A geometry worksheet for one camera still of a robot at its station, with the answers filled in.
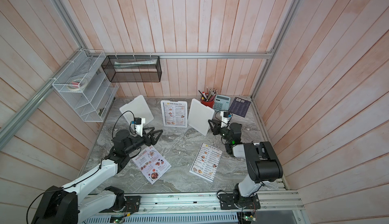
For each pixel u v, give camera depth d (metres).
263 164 0.47
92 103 0.79
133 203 0.73
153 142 0.72
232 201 0.73
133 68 0.92
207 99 1.06
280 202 0.76
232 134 0.70
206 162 0.87
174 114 0.95
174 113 0.95
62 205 0.40
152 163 0.87
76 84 0.73
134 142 0.68
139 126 0.70
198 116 0.89
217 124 0.81
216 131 0.82
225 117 0.80
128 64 0.89
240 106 1.14
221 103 1.14
